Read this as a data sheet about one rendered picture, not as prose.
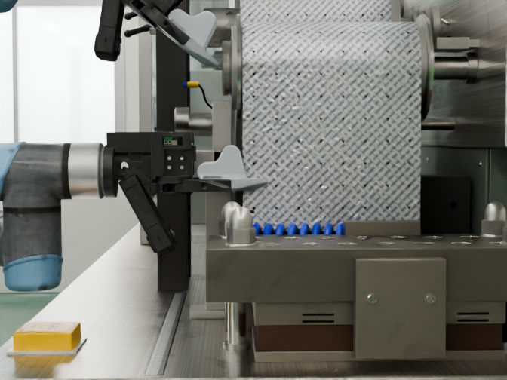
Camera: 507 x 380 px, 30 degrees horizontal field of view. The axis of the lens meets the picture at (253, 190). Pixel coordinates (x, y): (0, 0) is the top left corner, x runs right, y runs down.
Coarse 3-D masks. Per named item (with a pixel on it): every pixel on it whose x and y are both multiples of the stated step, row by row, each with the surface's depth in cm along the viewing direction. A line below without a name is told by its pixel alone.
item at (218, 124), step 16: (224, 112) 131; (192, 128) 132; (208, 128) 132; (224, 128) 132; (224, 144) 132; (208, 160) 132; (208, 176) 133; (208, 192) 133; (224, 192) 133; (208, 208) 133; (208, 224) 133; (208, 304) 133; (224, 304) 134
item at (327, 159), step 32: (256, 128) 124; (288, 128) 124; (320, 128) 125; (352, 128) 125; (384, 128) 125; (416, 128) 125; (256, 160) 125; (288, 160) 125; (320, 160) 125; (352, 160) 125; (384, 160) 125; (416, 160) 125; (256, 192) 125; (288, 192) 125; (320, 192) 125; (352, 192) 125; (384, 192) 125; (416, 192) 125; (288, 224) 125; (320, 224) 125
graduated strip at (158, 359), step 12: (180, 300) 148; (168, 312) 138; (180, 312) 138; (168, 324) 129; (168, 336) 121; (156, 348) 114; (168, 348) 114; (156, 360) 108; (144, 372) 102; (156, 372) 102
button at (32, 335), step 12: (24, 324) 117; (36, 324) 117; (48, 324) 117; (60, 324) 117; (72, 324) 117; (24, 336) 112; (36, 336) 112; (48, 336) 112; (60, 336) 112; (72, 336) 112; (24, 348) 112; (36, 348) 112; (48, 348) 112; (60, 348) 112; (72, 348) 112
